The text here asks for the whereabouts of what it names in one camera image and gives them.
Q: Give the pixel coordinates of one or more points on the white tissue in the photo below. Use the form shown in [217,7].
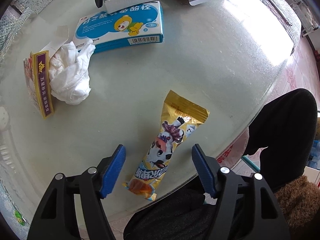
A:
[68,72]

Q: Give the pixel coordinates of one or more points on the yellow cartoon snack wrapper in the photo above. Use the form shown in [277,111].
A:
[179,119]

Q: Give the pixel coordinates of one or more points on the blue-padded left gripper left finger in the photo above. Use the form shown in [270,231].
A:
[55,217]

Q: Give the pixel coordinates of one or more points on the purple yellow card box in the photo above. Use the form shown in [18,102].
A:
[36,71]

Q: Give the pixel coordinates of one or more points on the white red-printed trash bag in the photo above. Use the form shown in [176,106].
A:
[233,154]

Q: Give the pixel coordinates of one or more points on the brown teddy bear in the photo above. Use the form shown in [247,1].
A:
[299,202]

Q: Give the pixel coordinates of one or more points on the green toy on table edge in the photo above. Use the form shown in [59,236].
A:
[19,218]

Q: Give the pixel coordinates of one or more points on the blue bear medicine box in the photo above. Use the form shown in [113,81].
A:
[138,24]

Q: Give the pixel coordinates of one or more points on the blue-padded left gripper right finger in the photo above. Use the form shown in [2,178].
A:
[246,208]

